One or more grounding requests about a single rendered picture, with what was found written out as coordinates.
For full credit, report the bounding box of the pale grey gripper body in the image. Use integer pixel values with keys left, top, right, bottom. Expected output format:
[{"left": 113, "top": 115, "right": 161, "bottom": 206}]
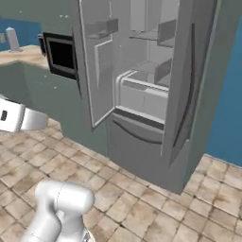
[{"left": 20, "top": 106, "right": 49, "bottom": 132}]

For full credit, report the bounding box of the grey fridge door with bin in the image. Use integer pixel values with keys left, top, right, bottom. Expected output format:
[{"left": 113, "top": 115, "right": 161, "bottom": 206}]
[{"left": 71, "top": 0, "right": 120, "bottom": 130}]

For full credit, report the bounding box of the white fridge crisper drawer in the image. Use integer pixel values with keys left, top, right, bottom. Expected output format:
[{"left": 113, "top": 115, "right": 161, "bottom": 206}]
[{"left": 114, "top": 69, "right": 170, "bottom": 123}]

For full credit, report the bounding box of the grey fridge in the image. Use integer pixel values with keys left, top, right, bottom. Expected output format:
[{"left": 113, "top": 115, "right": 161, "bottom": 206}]
[{"left": 71, "top": 0, "right": 221, "bottom": 195}]

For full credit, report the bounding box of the glass fridge rack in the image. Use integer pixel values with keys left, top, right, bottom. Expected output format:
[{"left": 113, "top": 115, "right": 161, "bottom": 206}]
[
  {"left": 131, "top": 60, "right": 160, "bottom": 76},
  {"left": 128, "top": 29, "right": 160, "bottom": 43}
]

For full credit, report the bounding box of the grey fridge door with two bins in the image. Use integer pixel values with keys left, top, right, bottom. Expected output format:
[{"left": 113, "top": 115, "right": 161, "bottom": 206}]
[{"left": 154, "top": 0, "right": 219, "bottom": 167}]

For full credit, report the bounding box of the black built-in oven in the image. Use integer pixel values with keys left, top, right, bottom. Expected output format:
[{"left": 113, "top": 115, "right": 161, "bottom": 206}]
[{"left": 42, "top": 31, "right": 80, "bottom": 81}]

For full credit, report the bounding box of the grey freezer drawer front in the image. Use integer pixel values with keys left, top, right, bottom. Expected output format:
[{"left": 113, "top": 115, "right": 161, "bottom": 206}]
[{"left": 106, "top": 111, "right": 165, "bottom": 189}]

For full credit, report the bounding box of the dark freezer drawer handle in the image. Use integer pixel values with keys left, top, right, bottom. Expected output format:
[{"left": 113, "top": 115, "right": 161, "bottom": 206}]
[{"left": 112, "top": 118, "right": 164, "bottom": 146}]

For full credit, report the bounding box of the dark curved fridge door handle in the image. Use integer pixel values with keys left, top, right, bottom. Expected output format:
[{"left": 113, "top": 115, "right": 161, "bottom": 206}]
[{"left": 172, "top": 23, "right": 197, "bottom": 148}]

